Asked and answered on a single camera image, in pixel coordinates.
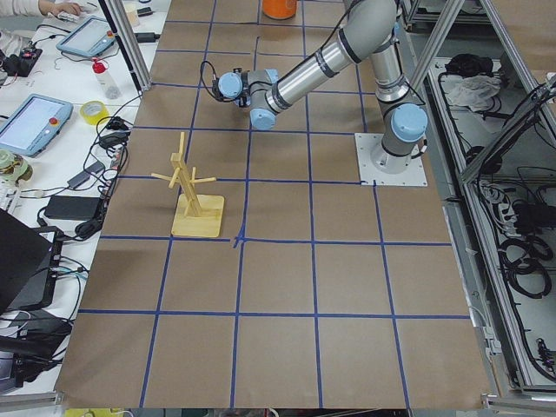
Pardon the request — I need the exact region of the teach pendant tablet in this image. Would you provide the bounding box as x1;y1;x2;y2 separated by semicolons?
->
1;94;73;156
56;17;115;58

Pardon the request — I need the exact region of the red cap squeeze bottle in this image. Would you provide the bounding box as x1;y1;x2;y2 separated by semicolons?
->
92;58;121;100

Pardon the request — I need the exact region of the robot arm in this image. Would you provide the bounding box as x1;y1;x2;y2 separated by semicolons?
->
211;1;428;174

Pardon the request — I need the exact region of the person hand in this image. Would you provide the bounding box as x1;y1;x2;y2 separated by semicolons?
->
38;0;82;17

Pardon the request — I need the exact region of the black laptop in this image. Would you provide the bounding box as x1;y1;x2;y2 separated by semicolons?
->
1;210;63;313

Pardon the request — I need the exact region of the aluminium frame post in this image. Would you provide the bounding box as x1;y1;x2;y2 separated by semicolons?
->
98;0;151;93

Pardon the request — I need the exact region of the light blue cup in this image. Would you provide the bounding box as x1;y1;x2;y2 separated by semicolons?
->
235;97;250;108

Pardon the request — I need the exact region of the orange can container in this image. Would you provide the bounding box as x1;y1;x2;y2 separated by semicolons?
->
261;0;297;20

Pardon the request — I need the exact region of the near teach pendant tablet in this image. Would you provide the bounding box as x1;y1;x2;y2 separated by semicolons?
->
1;94;73;156

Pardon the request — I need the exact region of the black power adapter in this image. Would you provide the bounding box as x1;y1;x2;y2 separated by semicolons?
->
44;195;101;221

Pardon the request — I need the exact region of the far teach pendant tablet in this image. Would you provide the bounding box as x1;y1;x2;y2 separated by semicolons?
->
56;17;115;58

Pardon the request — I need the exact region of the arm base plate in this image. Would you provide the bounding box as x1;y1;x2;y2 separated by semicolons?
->
354;133;427;187

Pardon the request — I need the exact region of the wooden mug tree stand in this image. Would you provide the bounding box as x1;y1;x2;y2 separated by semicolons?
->
151;132;225;238

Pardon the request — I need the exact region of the yellow tape roll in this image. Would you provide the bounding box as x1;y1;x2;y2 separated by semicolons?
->
80;100;109;125

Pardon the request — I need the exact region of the white crumpled cloth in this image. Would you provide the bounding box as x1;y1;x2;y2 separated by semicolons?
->
447;75;502;111

